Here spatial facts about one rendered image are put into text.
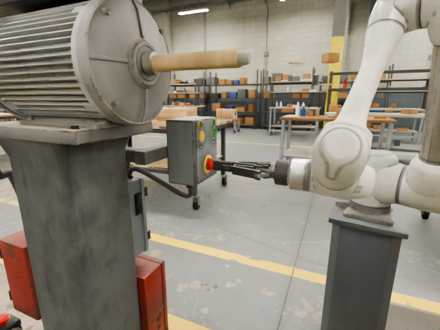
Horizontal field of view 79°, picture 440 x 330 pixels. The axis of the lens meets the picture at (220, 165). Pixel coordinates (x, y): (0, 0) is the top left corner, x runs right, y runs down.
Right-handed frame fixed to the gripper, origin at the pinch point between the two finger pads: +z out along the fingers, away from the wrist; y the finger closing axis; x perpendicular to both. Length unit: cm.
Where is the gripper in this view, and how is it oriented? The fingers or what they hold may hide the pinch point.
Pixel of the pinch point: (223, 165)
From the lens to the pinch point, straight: 83.5
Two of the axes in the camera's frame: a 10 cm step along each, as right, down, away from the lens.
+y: 3.9, -2.3, 8.9
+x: 0.0, -9.7, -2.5
